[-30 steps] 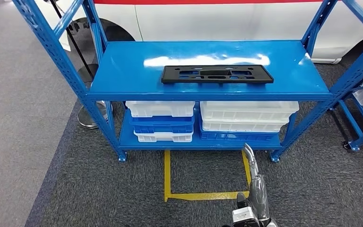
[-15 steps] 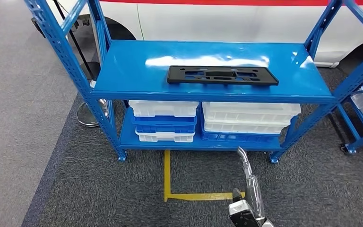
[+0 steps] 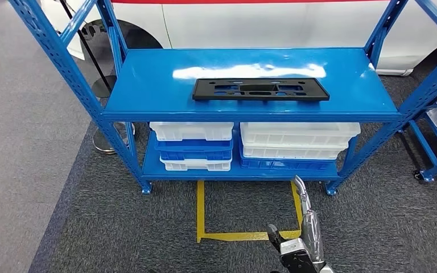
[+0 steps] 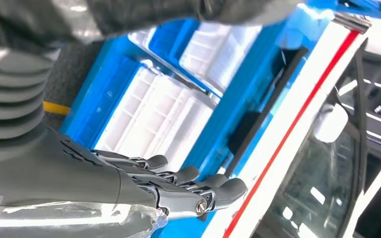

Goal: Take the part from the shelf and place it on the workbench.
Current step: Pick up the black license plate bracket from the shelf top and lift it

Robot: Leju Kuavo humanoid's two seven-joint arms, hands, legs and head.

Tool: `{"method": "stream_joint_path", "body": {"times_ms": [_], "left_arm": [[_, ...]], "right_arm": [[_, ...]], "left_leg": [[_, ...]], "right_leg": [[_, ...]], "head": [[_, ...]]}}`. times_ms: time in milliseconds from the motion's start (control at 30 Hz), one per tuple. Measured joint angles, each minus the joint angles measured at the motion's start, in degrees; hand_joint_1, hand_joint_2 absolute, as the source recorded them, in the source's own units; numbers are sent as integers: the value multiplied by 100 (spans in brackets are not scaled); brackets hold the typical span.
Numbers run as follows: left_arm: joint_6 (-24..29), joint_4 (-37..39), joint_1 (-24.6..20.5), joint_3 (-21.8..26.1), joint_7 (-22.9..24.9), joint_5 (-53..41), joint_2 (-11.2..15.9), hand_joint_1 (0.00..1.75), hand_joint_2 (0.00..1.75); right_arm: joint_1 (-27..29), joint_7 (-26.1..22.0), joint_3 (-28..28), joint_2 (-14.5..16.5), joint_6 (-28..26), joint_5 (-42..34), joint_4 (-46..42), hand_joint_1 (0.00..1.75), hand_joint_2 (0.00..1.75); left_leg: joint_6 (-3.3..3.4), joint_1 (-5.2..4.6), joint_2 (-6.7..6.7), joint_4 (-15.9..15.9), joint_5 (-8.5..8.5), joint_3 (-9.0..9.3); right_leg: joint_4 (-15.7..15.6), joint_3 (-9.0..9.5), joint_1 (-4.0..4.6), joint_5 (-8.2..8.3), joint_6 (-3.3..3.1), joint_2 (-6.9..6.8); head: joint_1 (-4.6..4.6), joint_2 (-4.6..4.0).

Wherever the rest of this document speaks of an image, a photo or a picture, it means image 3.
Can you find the blue metal shelf rack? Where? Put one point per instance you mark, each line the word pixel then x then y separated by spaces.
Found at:
pixel 158 75

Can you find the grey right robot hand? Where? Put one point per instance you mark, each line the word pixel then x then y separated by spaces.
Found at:
pixel 312 230

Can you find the large blue plastic bin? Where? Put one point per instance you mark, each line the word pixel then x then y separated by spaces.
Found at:
pixel 286 164

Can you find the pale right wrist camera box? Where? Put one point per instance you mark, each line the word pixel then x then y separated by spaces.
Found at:
pixel 294 250

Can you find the white car with red stripe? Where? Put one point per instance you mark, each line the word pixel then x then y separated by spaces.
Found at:
pixel 260 22

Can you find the black plastic plate part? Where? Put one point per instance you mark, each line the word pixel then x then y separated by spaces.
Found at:
pixel 199 94

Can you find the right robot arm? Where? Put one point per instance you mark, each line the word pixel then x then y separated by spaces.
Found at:
pixel 326 268

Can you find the yellow floor tape square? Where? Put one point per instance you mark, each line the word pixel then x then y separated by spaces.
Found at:
pixel 200 211

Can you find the small blue plastic bin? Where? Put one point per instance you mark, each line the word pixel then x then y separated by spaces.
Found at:
pixel 194 150

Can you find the blue wheeled shelf rack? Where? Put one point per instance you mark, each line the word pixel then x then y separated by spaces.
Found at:
pixel 433 169

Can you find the small white plastic bin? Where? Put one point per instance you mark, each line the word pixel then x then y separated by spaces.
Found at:
pixel 192 132
pixel 196 164

